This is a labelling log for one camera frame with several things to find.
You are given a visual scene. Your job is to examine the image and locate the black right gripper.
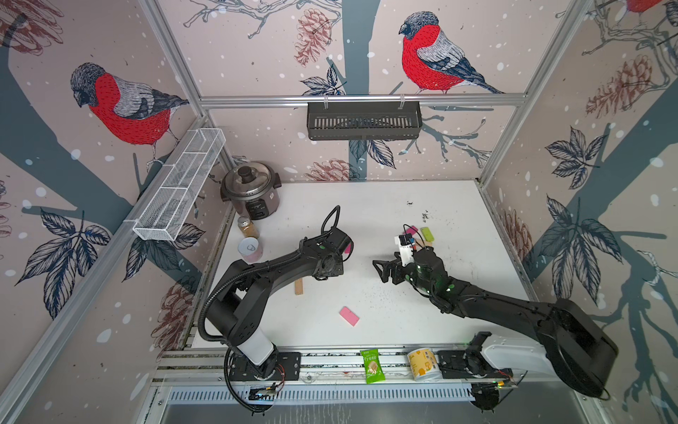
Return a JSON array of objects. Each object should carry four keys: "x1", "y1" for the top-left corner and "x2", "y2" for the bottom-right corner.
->
[{"x1": 373, "y1": 250, "x2": 436, "y2": 298}]

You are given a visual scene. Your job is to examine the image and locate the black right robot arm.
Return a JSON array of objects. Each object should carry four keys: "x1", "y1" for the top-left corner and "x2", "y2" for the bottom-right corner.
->
[{"x1": 373, "y1": 247, "x2": 619, "y2": 398}]

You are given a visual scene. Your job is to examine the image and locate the yellow cup on rail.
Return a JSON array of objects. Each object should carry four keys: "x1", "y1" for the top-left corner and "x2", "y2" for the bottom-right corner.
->
[{"x1": 407, "y1": 348, "x2": 442, "y2": 382}]

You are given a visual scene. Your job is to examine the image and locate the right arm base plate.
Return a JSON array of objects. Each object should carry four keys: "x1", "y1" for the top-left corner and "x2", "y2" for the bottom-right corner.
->
[{"x1": 437, "y1": 350, "x2": 514, "y2": 380}]

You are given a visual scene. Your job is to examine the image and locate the light pink block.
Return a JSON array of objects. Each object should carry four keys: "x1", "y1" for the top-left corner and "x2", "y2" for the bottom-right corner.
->
[{"x1": 339, "y1": 307, "x2": 359, "y2": 327}]

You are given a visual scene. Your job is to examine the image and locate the green snack packet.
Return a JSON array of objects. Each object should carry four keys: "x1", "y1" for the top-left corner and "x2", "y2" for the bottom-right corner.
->
[{"x1": 360, "y1": 349, "x2": 386, "y2": 384}]

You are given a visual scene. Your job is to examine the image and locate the white wire basket shelf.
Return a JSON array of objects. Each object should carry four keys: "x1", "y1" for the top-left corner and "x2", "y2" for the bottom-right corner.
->
[{"x1": 133, "y1": 128, "x2": 225, "y2": 241}]

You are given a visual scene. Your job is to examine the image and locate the black hanging metal basket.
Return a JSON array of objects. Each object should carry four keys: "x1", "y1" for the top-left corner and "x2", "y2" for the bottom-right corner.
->
[{"x1": 307, "y1": 102, "x2": 423, "y2": 141}]

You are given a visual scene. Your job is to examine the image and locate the silver rice cooker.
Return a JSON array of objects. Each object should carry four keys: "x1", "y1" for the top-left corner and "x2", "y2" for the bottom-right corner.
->
[{"x1": 220, "y1": 162, "x2": 282, "y2": 221}]

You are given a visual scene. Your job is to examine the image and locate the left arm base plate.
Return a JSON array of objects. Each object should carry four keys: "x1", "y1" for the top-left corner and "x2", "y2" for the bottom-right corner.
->
[{"x1": 225, "y1": 351, "x2": 301, "y2": 382}]

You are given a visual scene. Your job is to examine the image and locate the pink tin can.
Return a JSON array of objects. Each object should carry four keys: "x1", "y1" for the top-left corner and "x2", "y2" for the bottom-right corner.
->
[{"x1": 238, "y1": 237, "x2": 263, "y2": 263}]

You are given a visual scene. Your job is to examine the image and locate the glass spice jar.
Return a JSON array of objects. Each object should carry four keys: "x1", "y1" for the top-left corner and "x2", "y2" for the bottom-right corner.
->
[{"x1": 237, "y1": 217, "x2": 260, "y2": 239}]

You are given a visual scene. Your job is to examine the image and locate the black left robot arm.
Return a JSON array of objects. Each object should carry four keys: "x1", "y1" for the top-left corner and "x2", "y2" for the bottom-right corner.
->
[{"x1": 197, "y1": 205, "x2": 354, "y2": 415}]

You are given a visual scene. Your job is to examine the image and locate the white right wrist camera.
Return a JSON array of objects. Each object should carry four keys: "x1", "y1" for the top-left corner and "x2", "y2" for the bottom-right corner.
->
[{"x1": 395, "y1": 233, "x2": 417, "y2": 267}]

